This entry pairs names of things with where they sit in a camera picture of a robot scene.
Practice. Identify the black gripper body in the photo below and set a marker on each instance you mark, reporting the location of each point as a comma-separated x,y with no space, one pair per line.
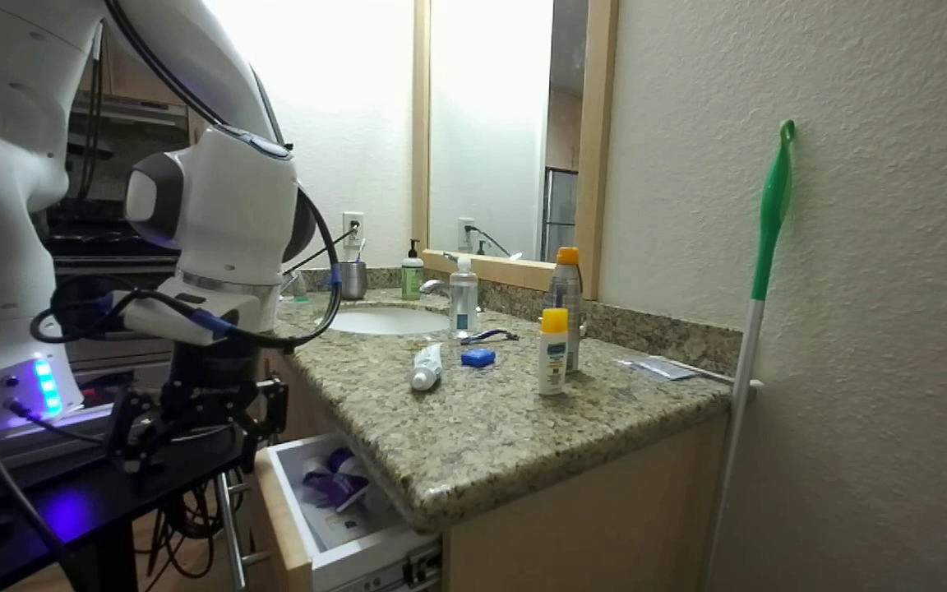
213,395

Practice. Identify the wooden vanity cabinet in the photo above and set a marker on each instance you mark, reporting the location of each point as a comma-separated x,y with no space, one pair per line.
603,488

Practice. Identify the grey metal cup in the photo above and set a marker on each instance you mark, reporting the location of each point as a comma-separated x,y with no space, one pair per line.
354,278

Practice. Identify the open wooden drawer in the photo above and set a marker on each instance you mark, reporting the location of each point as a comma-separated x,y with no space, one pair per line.
324,525

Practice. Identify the yellow capped white bottle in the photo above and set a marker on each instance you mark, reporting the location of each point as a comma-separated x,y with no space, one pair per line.
552,350

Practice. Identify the small blue box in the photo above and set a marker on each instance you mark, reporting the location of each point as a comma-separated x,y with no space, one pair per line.
478,358

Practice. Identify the tall spray can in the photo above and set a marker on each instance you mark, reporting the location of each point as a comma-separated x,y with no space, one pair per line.
567,304

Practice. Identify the green handled mop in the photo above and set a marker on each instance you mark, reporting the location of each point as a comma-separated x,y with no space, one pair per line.
769,226

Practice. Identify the clear plastic bottle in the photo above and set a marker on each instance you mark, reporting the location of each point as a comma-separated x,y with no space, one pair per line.
464,296

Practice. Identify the wood framed mirror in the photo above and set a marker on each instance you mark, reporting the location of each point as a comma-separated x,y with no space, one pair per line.
482,126

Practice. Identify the white oval sink basin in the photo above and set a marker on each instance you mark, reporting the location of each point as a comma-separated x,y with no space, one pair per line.
390,320

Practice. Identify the green soap dispenser bottle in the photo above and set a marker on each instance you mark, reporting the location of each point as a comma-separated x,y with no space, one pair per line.
411,271

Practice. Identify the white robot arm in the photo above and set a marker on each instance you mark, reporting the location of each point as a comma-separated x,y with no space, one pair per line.
239,186

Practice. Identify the black robot table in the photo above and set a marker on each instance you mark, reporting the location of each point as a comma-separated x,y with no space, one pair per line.
83,522

